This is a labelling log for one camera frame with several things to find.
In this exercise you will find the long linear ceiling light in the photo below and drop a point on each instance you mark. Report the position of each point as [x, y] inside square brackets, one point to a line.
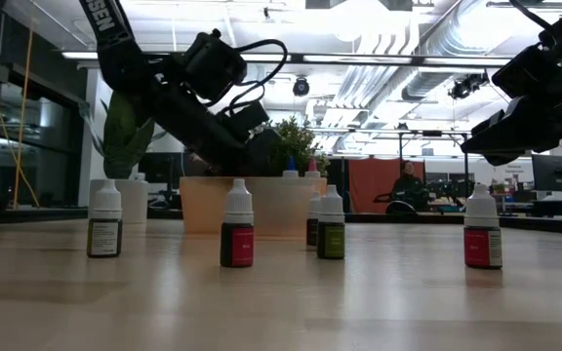
[359, 59]

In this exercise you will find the black computer monitor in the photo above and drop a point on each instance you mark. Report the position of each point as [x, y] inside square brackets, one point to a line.
[554, 173]

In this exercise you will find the small red label dropper bottle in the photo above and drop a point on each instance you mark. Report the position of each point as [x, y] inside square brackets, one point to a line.
[481, 244]
[237, 244]

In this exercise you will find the small black label dropper bottle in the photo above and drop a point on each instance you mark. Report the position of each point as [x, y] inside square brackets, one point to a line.
[311, 229]

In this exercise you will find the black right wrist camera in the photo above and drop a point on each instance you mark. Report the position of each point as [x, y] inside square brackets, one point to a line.
[522, 73]

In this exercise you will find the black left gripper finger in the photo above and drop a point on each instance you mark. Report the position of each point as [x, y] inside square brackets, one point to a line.
[242, 158]
[271, 153]

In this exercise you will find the green snake plant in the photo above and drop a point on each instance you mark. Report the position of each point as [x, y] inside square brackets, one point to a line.
[120, 151]

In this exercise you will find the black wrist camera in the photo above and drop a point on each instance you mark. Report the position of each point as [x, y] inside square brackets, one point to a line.
[522, 73]
[212, 63]

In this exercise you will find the small green label dropper bottle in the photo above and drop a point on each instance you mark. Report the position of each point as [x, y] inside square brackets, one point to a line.
[331, 239]

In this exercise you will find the black track light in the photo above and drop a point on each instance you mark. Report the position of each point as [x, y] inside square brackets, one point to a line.
[466, 85]

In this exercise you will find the bushy green potted plant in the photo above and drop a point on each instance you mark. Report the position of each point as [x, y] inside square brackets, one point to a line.
[303, 146]

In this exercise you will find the person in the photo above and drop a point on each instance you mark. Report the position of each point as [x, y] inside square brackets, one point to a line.
[408, 187]

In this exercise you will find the orange translucent plastic tray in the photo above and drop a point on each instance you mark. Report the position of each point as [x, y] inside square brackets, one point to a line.
[281, 214]

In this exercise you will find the black ceiling spotlight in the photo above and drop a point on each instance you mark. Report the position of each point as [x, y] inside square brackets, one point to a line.
[301, 87]

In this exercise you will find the large blue food coloring bottle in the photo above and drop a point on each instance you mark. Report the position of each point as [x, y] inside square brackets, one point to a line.
[290, 173]

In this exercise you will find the orange partition screen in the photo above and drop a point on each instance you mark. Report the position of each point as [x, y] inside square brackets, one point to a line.
[369, 185]

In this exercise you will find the black screen panel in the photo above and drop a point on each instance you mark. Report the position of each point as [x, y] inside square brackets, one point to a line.
[164, 170]

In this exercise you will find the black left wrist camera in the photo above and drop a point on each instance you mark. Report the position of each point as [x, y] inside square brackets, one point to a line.
[212, 63]

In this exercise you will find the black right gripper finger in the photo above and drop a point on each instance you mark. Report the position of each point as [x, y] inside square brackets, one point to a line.
[510, 117]
[525, 136]

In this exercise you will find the black aluminium rig frame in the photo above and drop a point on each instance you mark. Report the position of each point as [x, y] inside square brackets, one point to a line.
[164, 213]

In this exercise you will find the large pink food coloring bottle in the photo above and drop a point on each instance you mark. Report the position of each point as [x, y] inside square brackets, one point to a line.
[312, 173]

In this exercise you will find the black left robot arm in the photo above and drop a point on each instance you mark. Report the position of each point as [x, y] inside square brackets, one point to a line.
[110, 39]

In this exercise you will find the silver ventilation duct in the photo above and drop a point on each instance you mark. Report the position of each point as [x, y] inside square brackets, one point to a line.
[456, 34]

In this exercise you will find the white round plant pot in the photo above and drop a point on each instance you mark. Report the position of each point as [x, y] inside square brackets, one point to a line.
[137, 202]

